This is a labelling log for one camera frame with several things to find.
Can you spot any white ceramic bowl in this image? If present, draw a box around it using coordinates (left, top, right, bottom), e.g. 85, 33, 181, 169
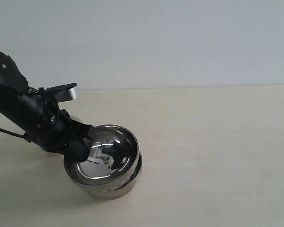
46, 115, 85, 156

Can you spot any small ribbed steel bowl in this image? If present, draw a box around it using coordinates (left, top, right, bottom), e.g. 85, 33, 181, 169
64, 154, 142, 200

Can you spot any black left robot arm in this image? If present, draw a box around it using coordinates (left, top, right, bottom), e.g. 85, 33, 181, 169
0, 52, 95, 162

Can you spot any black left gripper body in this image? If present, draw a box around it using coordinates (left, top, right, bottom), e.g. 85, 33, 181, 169
25, 89, 90, 154

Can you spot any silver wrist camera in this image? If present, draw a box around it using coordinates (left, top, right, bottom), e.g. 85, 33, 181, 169
45, 83, 77, 103

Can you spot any large steel bowl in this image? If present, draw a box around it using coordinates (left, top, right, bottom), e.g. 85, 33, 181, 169
64, 124, 139, 186

